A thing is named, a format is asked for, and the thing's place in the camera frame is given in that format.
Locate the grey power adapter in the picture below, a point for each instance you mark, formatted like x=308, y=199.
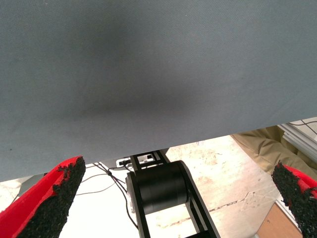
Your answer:
x=28, y=184

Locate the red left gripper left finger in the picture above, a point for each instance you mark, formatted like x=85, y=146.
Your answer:
x=22, y=218

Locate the tan fabric bag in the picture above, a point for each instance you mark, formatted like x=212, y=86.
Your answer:
x=262, y=148

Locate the dark grey table cloth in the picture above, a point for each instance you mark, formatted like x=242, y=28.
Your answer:
x=148, y=62

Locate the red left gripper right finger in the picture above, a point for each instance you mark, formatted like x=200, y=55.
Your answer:
x=297, y=198

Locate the black frame with cylinder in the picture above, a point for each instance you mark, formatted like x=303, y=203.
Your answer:
x=161, y=186

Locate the short aluminium profile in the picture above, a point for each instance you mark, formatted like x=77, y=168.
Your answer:
x=200, y=143

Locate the white socket strip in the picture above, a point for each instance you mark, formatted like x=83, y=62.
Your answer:
x=122, y=162

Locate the long aluminium profile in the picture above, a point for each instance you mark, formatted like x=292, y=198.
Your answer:
x=297, y=138

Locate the brown cardboard box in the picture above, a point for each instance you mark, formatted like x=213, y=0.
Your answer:
x=276, y=223

